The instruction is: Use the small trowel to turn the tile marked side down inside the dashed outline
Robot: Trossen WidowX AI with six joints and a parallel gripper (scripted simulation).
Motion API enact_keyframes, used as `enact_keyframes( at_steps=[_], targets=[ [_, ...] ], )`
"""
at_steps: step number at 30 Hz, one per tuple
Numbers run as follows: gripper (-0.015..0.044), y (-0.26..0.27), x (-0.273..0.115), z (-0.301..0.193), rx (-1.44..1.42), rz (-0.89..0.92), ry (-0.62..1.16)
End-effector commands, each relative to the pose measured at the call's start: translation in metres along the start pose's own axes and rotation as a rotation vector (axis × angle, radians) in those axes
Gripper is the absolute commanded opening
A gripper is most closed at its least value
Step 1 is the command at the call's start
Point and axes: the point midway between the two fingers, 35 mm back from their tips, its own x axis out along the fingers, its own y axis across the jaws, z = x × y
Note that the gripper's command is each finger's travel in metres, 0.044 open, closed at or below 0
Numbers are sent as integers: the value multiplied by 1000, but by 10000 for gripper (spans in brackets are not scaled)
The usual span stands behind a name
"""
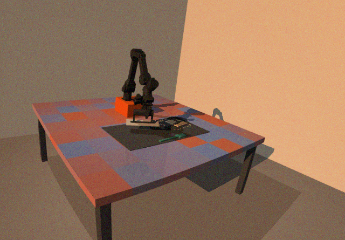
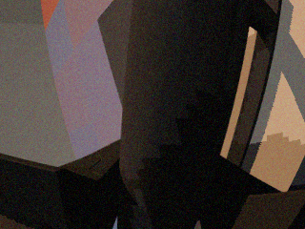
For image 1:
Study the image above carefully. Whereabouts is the dark grey mat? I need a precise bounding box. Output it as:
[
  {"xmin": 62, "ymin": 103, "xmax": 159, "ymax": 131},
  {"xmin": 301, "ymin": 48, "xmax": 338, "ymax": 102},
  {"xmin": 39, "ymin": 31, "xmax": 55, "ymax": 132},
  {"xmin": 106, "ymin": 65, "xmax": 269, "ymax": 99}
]
[{"xmin": 102, "ymin": 117, "xmax": 210, "ymax": 151}]

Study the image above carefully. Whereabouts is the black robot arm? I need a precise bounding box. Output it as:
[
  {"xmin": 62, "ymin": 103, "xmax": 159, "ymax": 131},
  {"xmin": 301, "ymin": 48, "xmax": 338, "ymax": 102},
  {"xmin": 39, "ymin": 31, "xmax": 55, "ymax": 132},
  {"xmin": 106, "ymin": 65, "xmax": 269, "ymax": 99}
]
[{"xmin": 122, "ymin": 49, "xmax": 159, "ymax": 105}]

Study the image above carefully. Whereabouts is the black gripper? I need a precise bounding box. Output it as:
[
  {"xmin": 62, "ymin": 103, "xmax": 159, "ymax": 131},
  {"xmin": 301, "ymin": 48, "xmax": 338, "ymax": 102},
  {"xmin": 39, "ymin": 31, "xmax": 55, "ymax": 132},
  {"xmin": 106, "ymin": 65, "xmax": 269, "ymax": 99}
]
[{"xmin": 141, "ymin": 92, "xmax": 154, "ymax": 119}]

